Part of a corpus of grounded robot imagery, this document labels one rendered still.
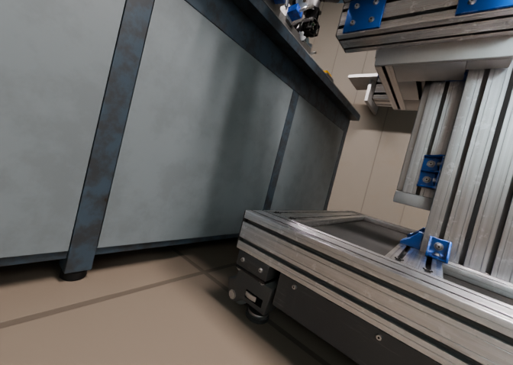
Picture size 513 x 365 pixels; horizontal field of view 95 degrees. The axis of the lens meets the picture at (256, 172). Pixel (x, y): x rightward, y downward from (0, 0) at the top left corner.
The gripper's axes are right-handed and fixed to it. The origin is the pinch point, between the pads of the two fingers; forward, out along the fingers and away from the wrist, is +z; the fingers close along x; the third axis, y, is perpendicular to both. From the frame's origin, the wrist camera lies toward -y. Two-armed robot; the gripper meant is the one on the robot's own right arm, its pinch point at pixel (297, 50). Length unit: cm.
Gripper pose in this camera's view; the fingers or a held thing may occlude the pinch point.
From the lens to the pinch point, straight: 136.3
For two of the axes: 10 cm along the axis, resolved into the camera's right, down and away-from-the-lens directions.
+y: 7.5, 2.0, -6.3
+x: 6.1, 1.3, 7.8
